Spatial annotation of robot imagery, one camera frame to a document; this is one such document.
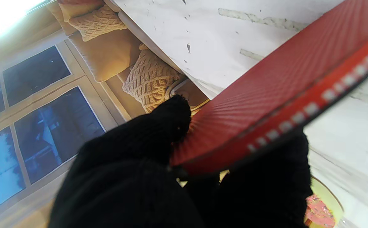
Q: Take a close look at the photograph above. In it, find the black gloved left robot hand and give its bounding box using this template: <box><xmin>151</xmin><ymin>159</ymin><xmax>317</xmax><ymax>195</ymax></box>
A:
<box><xmin>48</xmin><ymin>94</ymin><xmax>313</xmax><ymax>228</ymax></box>

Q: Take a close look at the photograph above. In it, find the red ping pong bat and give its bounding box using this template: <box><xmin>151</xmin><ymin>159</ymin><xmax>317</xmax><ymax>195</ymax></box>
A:
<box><xmin>171</xmin><ymin>0</ymin><xmax>368</xmax><ymax>176</ymax></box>

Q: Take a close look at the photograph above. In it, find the printed living room backdrop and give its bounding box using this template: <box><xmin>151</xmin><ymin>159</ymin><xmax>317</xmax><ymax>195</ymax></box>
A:
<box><xmin>0</xmin><ymin>0</ymin><xmax>210</xmax><ymax>228</ymax></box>

